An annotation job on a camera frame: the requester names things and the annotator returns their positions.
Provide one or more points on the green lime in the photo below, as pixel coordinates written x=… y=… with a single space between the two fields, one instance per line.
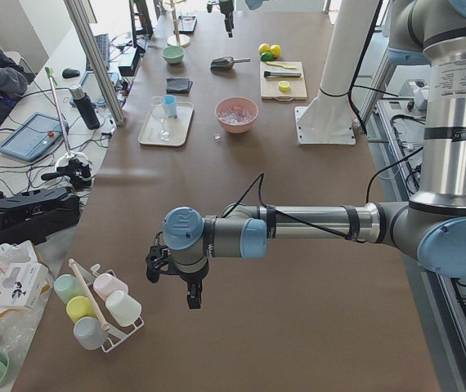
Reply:
x=266 y=56

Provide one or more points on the pink cup on rack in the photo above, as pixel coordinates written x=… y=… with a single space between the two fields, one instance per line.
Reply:
x=105 y=284

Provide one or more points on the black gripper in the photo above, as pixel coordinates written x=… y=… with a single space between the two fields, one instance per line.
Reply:
x=192 y=281
x=227 y=9

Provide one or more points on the green cup on rack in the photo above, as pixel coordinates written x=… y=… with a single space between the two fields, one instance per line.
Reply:
x=66 y=286

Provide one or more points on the yellow plastic knife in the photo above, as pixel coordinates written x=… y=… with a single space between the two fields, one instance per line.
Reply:
x=280 y=65

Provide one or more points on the white pillar base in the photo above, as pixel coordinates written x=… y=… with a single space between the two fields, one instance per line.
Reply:
x=328 y=119

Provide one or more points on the grey cup on rack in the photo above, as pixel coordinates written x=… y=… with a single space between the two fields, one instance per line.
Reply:
x=89 y=333

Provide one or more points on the clear ice cubes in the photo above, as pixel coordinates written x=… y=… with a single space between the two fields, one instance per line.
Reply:
x=236 y=115

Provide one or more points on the white product box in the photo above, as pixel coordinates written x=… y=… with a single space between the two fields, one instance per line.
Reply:
x=22 y=284

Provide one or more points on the yellow lemon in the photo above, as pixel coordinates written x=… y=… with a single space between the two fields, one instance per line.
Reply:
x=264 y=48
x=275 y=50

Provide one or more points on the wooden cutting board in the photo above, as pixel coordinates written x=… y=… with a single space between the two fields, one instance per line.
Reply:
x=282 y=80

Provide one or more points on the steel ice scoop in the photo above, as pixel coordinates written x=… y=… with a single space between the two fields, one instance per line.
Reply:
x=226 y=63

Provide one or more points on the blue cup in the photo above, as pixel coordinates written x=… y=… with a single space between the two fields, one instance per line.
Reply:
x=170 y=105

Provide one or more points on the clear wine glass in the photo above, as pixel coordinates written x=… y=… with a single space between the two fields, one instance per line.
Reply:
x=158 y=112

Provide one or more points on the pink bowl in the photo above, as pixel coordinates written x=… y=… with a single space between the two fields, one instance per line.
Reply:
x=236 y=100

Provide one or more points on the cream serving tray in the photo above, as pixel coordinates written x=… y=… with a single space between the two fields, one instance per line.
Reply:
x=179 y=127

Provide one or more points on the black bag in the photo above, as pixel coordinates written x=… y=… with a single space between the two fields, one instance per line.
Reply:
x=35 y=214

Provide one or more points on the wooden cup tree stand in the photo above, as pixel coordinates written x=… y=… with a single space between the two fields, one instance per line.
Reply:
x=177 y=38

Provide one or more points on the yellow cup on rack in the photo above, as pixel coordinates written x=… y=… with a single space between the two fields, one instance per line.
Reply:
x=79 y=307

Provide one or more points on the mint green bowl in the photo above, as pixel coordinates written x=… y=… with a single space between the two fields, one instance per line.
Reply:
x=173 y=55

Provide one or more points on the black bottle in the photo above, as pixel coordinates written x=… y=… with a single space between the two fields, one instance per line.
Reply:
x=84 y=106

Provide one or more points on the half lemon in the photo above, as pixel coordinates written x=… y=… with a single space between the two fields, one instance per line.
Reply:
x=284 y=86

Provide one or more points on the white cup on rack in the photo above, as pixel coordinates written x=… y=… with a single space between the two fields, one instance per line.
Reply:
x=124 y=308

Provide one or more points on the white cup rack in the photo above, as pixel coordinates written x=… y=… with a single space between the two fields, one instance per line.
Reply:
x=116 y=333

